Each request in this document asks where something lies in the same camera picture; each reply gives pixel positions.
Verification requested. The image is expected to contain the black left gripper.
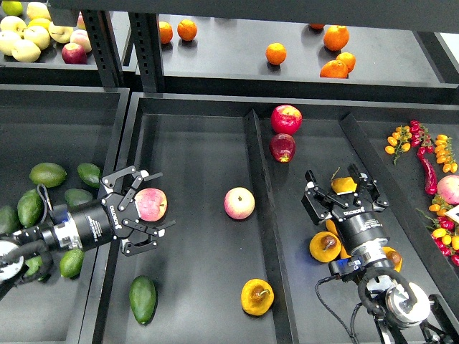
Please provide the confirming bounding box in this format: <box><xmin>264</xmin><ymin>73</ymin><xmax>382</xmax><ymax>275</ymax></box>
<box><xmin>67</xmin><ymin>166</ymin><xmax>176</xmax><ymax>257</ymax></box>

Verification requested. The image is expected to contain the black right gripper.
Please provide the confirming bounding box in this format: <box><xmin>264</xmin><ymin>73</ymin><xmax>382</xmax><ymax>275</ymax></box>
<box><xmin>301</xmin><ymin>163</ymin><xmax>389</xmax><ymax>254</ymax></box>

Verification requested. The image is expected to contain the dark green avocado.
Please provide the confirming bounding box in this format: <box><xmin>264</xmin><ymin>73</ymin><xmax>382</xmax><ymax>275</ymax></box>
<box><xmin>129</xmin><ymin>275</ymin><xmax>156</xmax><ymax>325</ymax></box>

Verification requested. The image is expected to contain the yellow pear with brown stem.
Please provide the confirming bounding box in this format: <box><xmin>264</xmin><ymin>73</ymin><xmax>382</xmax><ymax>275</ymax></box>
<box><xmin>240</xmin><ymin>278</ymin><xmax>274</xmax><ymax>316</ymax></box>

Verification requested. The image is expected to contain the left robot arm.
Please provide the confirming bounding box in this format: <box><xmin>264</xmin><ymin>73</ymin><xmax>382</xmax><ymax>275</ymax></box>
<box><xmin>1</xmin><ymin>166</ymin><xmax>176</xmax><ymax>296</ymax></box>

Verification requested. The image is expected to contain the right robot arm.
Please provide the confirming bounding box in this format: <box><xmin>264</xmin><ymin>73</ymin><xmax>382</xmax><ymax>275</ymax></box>
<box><xmin>302</xmin><ymin>164</ymin><xmax>458</xmax><ymax>343</ymax></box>

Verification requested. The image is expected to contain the yellow pear with long stem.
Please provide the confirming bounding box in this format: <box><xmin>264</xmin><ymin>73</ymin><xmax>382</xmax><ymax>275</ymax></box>
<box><xmin>330</xmin><ymin>167</ymin><xmax>357</xmax><ymax>195</ymax></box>

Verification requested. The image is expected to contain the round yellow pear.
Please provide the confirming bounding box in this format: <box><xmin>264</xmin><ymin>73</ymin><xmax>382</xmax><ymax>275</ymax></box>
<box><xmin>325</xmin><ymin>219</ymin><xmax>339</xmax><ymax>237</ymax></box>

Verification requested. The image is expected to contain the small dark avocado top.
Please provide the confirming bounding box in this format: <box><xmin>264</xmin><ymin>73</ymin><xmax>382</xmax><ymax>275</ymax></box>
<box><xmin>77</xmin><ymin>163</ymin><xmax>101</xmax><ymax>188</ymax></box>

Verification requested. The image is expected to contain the yellow pear brown end left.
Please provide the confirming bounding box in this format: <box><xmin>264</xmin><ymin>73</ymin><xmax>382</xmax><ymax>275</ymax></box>
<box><xmin>309</xmin><ymin>231</ymin><xmax>341</xmax><ymax>263</ymax></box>

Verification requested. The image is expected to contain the yellow pear brown end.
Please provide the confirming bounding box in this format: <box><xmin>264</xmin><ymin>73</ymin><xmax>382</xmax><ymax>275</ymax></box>
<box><xmin>383</xmin><ymin>247</ymin><xmax>403</xmax><ymax>272</ymax></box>
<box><xmin>309</xmin><ymin>231</ymin><xmax>341</xmax><ymax>263</ymax></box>

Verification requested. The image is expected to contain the yellow pear middle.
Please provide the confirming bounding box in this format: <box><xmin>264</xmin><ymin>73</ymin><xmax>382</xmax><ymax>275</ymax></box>
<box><xmin>340</xmin><ymin>245</ymin><xmax>351</xmax><ymax>259</ymax></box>

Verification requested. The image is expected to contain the green avocado by tray edge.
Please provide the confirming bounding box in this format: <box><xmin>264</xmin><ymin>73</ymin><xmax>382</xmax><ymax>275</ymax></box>
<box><xmin>60</xmin><ymin>249</ymin><xmax>85</xmax><ymax>278</ymax></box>

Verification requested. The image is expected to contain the yellow pear brown end right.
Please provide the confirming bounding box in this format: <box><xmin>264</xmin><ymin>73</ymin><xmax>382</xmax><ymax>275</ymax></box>
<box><xmin>383</xmin><ymin>247</ymin><xmax>403</xmax><ymax>272</ymax></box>

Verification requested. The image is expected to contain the light green avocado top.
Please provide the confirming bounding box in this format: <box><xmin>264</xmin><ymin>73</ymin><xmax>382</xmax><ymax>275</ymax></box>
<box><xmin>29</xmin><ymin>162</ymin><xmax>67</xmax><ymax>188</ymax></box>

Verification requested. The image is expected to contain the bright green avocado bottom left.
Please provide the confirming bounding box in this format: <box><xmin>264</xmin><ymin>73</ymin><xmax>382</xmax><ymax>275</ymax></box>
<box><xmin>23</xmin><ymin>255</ymin><xmax>52</xmax><ymax>282</ymax></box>

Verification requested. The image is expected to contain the dark avocado far left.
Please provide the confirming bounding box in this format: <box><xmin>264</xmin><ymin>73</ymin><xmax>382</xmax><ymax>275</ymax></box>
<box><xmin>0</xmin><ymin>206</ymin><xmax>21</xmax><ymax>234</ymax></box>

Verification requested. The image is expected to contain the pink apple left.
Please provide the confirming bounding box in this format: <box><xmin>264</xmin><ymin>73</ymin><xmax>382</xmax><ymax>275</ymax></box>
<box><xmin>135</xmin><ymin>188</ymin><xmax>168</xmax><ymax>222</ymax></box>

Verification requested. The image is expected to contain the orange cherry tomato bunch left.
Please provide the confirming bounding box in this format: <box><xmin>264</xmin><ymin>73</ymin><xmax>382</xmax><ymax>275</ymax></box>
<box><xmin>384</xmin><ymin>125</ymin><xmax>412</xmax><ymax>165</ymax></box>

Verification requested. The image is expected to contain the orange cherry tomato bunch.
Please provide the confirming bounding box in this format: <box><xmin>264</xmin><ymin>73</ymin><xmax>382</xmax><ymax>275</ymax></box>
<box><xmin>384</xmin><ymin>125</ymin><xmax>412</xmax><ymax>165</ymax></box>
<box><xmin>434</xmin><ymin>134</ymin><xmax>458</xmax><ymax>173</ymax></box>

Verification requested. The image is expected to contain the dark red apple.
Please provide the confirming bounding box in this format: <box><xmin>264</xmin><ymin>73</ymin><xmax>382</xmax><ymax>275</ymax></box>
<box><xmin>269</xmin><ymin>133</ymin><xmax>296</xmax><ymax>163</ymax></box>

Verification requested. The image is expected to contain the red chili pepper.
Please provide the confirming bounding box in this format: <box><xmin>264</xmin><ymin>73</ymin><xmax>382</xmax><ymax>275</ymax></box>
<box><xmin>417</xmin><ymin>147</ymin><xmax>437</xmax><ymax>196</ymax></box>

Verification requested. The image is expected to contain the bright red apple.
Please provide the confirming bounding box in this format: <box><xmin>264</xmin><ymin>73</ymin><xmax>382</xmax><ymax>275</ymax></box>
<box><xmin>270</xmin><ymin>105</ymin><xmax>303</xmax><ymax>135</ymax></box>

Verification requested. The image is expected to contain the red cherry tomato bunch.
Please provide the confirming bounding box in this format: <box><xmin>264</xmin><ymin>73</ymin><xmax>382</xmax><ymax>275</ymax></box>
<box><xmin>410</xmin><ymin>120</ymin><xmax>435</xmax><ymax>153</ymax></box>

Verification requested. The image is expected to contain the pink apple centre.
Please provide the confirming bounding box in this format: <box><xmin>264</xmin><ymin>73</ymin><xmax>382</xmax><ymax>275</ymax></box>
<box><xmin>224</xmin><ymin>187</ymin><xmax>255</xmax><ymax>220</ymax></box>

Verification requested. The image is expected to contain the pink peach right edge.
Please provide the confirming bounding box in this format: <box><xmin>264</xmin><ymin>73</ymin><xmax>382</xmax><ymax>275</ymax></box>
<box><xmin>437</xmin><ymin>175</ymin><xmax>459</xmax><ymax>205</ymax></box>

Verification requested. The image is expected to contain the orange cherry tomato bunch right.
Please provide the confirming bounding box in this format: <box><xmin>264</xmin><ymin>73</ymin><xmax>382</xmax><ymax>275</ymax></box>
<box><xmin>434</xmin><ymin>134</ymin><xmax>458</xmax><ymax>173</ymax></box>

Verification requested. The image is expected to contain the mixed cherry tomato bunch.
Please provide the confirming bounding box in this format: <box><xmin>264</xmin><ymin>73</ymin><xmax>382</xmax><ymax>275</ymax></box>
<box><xmin>417</xmin><ymin>193</ymin><xmax>458</xmax><ymax>267</ymax></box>

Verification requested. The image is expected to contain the white price tag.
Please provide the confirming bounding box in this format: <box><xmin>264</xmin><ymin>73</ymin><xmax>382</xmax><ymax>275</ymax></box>
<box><xmin>445</xmin><ymin>205</ymin><xmax>459</xmax><ymax>223</ymax></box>

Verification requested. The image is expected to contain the black centre tray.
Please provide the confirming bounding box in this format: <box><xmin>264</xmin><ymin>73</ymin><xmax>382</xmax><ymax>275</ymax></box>
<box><xmin>94</xmin><ymin>93</ymin><xmax>458</xmax><ymax>343</ymax></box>

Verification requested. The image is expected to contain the orange front right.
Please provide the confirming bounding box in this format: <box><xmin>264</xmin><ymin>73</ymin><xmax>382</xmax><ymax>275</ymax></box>
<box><xmin>320</xmin><ymin>59</ymin><xmax>349</xmax><ymax>79</ymax></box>

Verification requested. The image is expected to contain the black tray divider left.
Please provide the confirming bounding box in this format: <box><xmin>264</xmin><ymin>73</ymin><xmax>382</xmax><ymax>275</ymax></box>
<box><xmin>242</xmin><ymin>109</ymin><xmax>298</xmax><ymax>343</ymax></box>

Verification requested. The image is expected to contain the black tray divider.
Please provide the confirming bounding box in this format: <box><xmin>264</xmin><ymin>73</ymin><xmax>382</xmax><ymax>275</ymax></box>
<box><xmin>340</xmin><ymin>113</ymin><xmax>458</xmax><ymax>309</ymax></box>
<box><xmin>242</xmin><ymin>109</ymin><xmax>298</xmax><ymax>343</ymax></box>

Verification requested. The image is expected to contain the small orange right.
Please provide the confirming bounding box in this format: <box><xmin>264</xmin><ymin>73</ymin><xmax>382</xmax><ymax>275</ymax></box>
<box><xmin>336</xmin><ymin>52</ymin><xmax>356</xmax><ymax>73</ymax></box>

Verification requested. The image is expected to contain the black tray divider right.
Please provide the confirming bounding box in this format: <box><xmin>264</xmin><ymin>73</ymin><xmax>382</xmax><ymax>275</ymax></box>
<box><xmin>340</xmin><ymin>113</ymin><xmax>458</xmax><ymax>309</ymax></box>

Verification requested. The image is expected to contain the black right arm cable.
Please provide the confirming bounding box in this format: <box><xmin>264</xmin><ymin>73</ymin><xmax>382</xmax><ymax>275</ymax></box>
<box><xmin>315</xmin><ymin>276</ymin><xmax>359</xmax><ymax>344</ymax></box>

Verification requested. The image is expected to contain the black perforated post left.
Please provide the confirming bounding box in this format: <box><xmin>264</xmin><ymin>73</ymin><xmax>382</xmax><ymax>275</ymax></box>
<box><xmin>82</xmin><ymin>9</ymin><xmax>124</xmax><ymax>87</ymax></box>

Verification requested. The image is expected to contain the black perforated post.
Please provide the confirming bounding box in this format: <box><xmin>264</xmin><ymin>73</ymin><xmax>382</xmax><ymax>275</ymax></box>
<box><xmin>82</xmin><ymin>9</ymin><xmax>124</xmax><ymax>87</ymax></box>
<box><xmin>128</xmin><ymin>12</ymin><xmax>166</xmax><ymax>93</ymax></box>

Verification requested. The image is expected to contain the black perforated post right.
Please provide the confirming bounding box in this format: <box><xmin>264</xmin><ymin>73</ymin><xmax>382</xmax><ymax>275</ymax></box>
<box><xmin>128</xmin><ymin>12</ymin><xmax>166</xmax><ymax>93</ymax></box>

